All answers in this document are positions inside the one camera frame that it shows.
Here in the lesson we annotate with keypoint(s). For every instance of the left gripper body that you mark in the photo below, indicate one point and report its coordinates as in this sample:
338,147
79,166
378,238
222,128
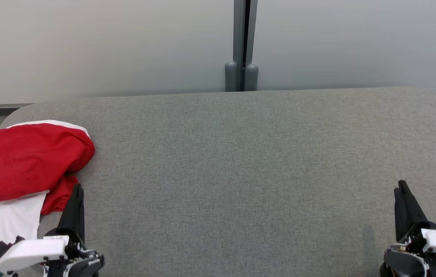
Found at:
87,265

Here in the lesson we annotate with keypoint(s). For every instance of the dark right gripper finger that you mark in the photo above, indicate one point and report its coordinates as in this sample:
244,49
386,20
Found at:
410,213
398,215

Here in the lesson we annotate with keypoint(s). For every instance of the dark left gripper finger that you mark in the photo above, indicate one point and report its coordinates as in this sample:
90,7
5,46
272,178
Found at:
82,215
69,217

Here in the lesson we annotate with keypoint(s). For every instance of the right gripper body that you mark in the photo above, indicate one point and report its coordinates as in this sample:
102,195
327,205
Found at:
402,263

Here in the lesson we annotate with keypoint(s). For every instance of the red shirt white stripes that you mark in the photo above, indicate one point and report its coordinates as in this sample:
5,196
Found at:
6,223

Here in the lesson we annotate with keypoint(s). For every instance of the red shorts white trim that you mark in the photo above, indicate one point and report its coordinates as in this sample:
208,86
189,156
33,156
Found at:
29,154

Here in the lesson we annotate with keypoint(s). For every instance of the white left camera bracket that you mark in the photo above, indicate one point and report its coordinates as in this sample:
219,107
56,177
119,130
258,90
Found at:
29,252

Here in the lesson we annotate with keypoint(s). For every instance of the grey cylindrical post cap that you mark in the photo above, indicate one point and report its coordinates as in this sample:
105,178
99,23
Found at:
251,77
231,77

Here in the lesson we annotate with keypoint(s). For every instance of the grey metal partition post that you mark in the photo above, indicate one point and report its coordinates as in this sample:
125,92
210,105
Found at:
238,30

